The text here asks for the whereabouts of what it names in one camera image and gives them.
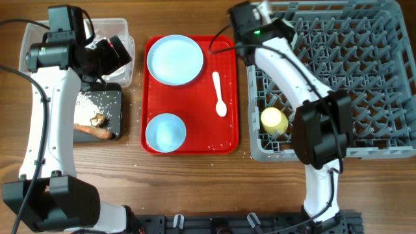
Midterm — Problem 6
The white rice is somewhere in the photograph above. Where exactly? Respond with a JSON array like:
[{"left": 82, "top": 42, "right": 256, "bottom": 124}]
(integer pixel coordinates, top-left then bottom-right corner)
[{"left": 74, "top": 92, "right": 111, "bottom": 122}]

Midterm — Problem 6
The brown food scrap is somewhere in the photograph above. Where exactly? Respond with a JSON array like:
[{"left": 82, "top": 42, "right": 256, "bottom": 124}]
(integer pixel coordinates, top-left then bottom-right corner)
[{"left": 90, "top": 113, "right": 106, "bottom": 127}]

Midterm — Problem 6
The white plastic spoon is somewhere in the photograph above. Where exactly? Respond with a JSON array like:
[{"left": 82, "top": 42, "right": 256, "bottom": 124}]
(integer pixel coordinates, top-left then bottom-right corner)
[{"left": 212, "top": 71, "right": 227, "bottom": 117}]

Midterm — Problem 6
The large light blue plate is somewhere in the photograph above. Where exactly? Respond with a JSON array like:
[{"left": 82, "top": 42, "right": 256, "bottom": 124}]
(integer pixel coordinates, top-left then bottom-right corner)
[{"left": 146, "top": 34, "right": 204, "bottom": 86}]

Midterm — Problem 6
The brown sausage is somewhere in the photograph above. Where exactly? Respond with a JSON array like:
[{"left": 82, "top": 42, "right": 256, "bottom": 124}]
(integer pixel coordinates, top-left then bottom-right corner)
[{"left": 74, "top": 123, "right": 112, "bottom": 140}]

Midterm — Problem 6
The yellow plastic cup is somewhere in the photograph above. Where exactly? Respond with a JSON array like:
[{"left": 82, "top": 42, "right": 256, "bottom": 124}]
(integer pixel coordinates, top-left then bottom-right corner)
[{"left": 261, "top": 107, "right": 289, "bottom": 135}]

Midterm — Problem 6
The small light blue bowl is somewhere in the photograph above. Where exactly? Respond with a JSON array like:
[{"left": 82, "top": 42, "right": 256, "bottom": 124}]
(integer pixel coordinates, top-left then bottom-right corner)
[{"left": 145, "top": 113, "right": 187, "bottom": 153}]

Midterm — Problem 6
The red and white wrapper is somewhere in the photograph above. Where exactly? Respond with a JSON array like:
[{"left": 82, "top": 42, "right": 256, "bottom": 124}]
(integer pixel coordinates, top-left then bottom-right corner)
[{"left": 106, "top": 36, "right": 123, "bottom": 49}]

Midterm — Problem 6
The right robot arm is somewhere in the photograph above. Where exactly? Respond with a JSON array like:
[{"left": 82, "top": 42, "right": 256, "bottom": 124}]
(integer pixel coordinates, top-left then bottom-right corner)
[{"left": 228, "top": 1, "right": 353, "bottom": 233}]

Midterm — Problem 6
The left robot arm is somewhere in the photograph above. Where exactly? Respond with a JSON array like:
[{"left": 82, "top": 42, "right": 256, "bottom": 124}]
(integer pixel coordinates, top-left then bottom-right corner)
[{"left": 2, "top": 5, "right": 140, "bottom": 233}]

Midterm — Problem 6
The clear plastic waste bin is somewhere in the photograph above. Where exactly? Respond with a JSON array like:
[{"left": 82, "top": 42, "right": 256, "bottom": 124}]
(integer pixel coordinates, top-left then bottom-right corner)
[{"left": 18, "top": 18, "right": 135, "bottom": 88}]

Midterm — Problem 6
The black waste tray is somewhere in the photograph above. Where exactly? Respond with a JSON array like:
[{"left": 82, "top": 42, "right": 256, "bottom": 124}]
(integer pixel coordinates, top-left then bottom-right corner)
[{"left": 74, "top": 86, "right": 123, "bottom": 141}]

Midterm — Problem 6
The grey dishwasher rack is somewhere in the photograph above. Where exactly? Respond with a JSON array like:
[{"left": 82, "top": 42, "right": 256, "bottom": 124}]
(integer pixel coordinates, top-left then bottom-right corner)
[{"left": 245, "top": 0, "right": 416, "bottom": 163}]

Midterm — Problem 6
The red serving tray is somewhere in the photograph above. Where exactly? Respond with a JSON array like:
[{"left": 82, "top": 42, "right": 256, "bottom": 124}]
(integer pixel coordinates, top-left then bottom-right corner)
[{"left": 140, "top": 35, "right": 239, "bottom": 155}]

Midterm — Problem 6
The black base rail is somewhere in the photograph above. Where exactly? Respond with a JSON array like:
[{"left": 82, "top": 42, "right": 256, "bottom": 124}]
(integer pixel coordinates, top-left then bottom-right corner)
[{"left": 137, "top": 211, "right": 365, "bottom": 234}]

